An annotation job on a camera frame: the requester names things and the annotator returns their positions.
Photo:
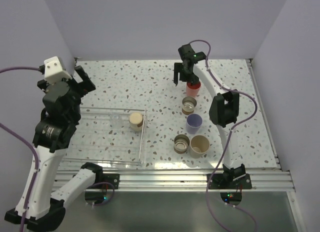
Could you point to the steel cup with cork base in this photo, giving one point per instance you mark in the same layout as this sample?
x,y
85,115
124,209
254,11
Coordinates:
x,y
136,120

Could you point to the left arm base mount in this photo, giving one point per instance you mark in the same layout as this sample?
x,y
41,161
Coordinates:
x,y
107,181

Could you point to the aluminium frame rail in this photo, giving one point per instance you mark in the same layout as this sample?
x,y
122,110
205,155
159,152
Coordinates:
x,y
196,181

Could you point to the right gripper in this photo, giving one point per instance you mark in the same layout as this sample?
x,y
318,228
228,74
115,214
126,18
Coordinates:
x,y
178,67

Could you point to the clear acrylic dish rack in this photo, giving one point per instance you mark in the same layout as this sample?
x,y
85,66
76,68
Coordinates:
x,y
96,141

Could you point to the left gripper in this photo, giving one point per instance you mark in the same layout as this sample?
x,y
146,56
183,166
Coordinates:
x,y
87,85

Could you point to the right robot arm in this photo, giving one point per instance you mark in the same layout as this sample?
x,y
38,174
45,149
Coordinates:
x,y
223,112

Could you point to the steel cup middle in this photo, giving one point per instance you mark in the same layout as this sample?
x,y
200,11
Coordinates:
x,y
189,104

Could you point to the purple plastic cup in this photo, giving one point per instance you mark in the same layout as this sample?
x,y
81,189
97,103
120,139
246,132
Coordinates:
x,y
193,123

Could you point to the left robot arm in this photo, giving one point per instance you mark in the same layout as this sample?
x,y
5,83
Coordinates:
x,y
41,209

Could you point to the clear glass cup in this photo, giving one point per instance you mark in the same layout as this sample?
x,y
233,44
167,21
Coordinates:
x,y
115,119

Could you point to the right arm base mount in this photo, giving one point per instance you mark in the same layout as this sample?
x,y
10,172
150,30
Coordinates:
x,y
217,182

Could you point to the pink plastic cup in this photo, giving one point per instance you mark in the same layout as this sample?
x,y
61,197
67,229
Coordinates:
x,y
192,90

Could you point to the steel cup front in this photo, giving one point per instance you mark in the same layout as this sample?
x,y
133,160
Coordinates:
x,y
181,143

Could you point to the beige plastic cup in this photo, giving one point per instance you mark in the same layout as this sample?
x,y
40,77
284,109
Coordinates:
x,y
199,145

